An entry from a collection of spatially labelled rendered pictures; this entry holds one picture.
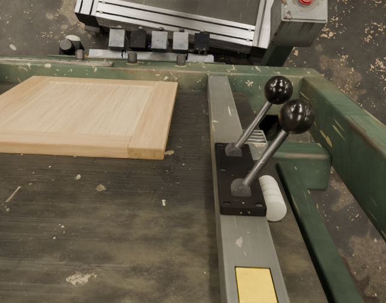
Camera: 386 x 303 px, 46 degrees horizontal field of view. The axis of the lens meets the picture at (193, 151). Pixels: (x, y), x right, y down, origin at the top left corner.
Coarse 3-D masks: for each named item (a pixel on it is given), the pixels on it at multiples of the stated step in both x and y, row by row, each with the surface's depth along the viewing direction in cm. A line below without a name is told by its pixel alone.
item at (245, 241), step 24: (216, 96) 96; (216, 120) 80; (216, 192) 55; (216, 216) 53; (240, 216) 48; (264, 216) 48; (240, 240) 43; (264, 240) 43; (240, 264) 40; (264, 264) 40
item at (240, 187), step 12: (288, 108) 47; (300, 108) 46; (312, 108) 47; (288, 120) 47; (300, 120) 46; (312, 120) 47; (288, 132) 48; (300, 132) 47; (276, 144) 49; (264, 156) 49; (252, 168) 50; (240, 180) 51; (252, 180) 50; (240, 192) 50
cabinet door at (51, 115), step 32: (0, 96) 96; (32, 96) 98; (64, 96) 100; (96, 96) 101; (128, 96) 102; (160, 96) 102; (0, 128) 78; (32, 128) 79; (64, 128) 79; (96, 128) 80; (128, 128) 81; (160, 128) 81
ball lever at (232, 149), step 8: (272, 80) 58; (280, 80) 58; (288, 80) 58; (264, 88) 59; (272, 88) 58; (280, 88) 57; (288, 88) 58; (272, 96) 58; (280, 96) 58; (288, 96) 58; (264, 104) 60; (272, 104) 60; (280, 104) 59; (264, 112) 60; (256, 120) 60; (248, 128) 61; (240, 136) 61; (248, 136) 61; (232, 144) 62; (240, 144) 61; (232, 152) 61; (240, 152) 61
